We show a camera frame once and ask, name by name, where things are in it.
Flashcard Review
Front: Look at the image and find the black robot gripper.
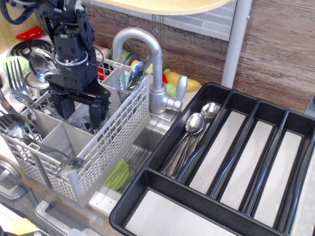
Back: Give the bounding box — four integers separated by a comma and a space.
49, 55, 111, 129

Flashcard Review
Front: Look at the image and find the small steel spoon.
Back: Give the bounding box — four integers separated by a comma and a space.
82, 116, 95, 135

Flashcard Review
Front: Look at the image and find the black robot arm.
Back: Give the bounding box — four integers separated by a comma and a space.
0, 0, 111, 129

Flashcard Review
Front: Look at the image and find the grey plastic cutlery basket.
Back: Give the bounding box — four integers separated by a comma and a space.
3, 60, 151, 207

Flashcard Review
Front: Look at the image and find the steel spoon at basket front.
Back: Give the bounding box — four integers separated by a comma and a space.
39, 145, 84, 176

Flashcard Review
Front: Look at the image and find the large steel serving spoon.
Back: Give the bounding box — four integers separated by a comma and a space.
29, 48, 60, 83

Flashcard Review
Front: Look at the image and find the steel spoon in tray front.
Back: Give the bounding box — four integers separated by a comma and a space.
170, 113, 204, 179

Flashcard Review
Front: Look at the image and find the steel spoon in tray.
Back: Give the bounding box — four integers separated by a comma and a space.
159, 102, 221, 173
170, 113, 204, 179

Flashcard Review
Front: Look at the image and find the steel spoon in tray back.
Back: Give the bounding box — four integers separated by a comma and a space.
159, 102, 221, 173

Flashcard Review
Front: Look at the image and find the black cutlery tray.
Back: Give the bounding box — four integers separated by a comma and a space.
109, 83, 315, 236

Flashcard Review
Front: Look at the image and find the steel pot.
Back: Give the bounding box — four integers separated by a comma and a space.
26, 73, 49, 99

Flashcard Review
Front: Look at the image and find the steel fork upright left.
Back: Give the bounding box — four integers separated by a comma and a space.
7, 64, 37, 120

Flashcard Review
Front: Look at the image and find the steel fork lower left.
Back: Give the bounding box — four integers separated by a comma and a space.
0, 114, 44, 145

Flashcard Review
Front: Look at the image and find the green toy vegetable in sink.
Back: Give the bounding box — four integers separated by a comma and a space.
103, 159, 129, 190

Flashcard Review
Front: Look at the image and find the silver kitchen faucet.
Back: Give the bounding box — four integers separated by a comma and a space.
112, 27, 188, 114

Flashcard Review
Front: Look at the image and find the green toy cabbage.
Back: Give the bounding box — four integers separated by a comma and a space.
3, 56, 31, 75

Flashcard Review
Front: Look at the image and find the black stove burner coil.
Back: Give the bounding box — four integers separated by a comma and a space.
9, 39, 53, 59

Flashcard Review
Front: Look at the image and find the red toy chili pepper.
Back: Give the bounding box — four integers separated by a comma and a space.
15, 25, 46, 41

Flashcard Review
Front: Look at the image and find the steel sink basin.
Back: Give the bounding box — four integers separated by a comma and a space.
88, 117, 172, 216

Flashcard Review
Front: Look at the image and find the yellow toy banana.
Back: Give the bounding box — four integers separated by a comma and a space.
164, 68, 201, 92

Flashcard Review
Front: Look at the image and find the wooden round shelf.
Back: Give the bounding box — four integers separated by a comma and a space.
91, 0, 230, 16

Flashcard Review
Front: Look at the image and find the grey metal pole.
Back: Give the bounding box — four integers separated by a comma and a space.
221, 0, 252, 89

